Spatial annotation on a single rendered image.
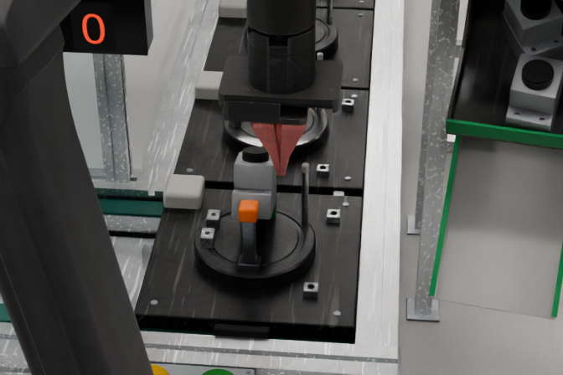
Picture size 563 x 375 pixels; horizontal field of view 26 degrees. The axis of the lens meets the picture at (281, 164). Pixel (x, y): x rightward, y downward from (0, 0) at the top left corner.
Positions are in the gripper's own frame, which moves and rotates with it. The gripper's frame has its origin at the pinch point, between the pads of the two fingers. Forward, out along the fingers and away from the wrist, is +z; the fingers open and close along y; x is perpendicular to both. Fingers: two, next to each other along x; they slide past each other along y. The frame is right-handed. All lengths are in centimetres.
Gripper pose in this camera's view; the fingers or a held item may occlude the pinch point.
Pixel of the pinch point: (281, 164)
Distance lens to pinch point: 109.3
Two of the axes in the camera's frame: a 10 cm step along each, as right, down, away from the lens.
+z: 0.0, 8.2, 5.7
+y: -10.0, -0.5, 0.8
